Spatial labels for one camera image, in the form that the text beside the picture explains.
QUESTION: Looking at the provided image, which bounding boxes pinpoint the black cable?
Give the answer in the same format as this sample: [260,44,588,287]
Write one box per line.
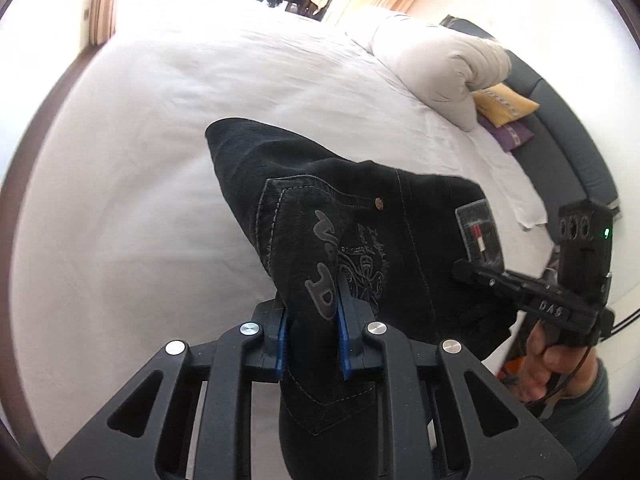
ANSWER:
[602,307,640,343]

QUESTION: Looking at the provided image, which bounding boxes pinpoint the white folded duvet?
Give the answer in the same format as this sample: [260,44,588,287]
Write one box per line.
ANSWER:
[340,6,513,133]

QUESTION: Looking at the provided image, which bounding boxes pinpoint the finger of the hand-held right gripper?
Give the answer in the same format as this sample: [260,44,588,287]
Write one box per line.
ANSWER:
[452,259,526,297]

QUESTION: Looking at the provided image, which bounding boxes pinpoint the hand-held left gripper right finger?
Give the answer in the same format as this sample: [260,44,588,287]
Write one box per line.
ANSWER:
[336,271,581,480]

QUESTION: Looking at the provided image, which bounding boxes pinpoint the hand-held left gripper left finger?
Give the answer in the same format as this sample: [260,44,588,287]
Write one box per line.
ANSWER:
[47,296,291,480]

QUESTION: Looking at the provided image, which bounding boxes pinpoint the person's right forearm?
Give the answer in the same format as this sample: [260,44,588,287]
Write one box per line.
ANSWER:
[542,360,618,476]

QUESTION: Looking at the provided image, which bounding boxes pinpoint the white bed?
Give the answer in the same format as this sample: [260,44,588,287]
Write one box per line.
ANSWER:
[15,12,556,461]

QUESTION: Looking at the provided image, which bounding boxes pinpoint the person's right hand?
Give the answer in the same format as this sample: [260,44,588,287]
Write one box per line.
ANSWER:
[517,317,598,406]

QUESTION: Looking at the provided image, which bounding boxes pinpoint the purple pillow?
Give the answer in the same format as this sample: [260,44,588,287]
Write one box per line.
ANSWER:
[477,112,536,153]

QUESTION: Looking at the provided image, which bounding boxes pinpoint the black denim pants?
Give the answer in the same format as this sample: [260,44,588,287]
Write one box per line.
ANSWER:
[205,117,518,480]

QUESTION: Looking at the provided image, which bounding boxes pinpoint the yellow pillow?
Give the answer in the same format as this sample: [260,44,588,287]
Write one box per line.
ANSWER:
[472,85,541,128]

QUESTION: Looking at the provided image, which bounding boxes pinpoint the dark grey headboard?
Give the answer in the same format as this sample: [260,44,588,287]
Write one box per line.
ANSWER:
[440,15,621,221]

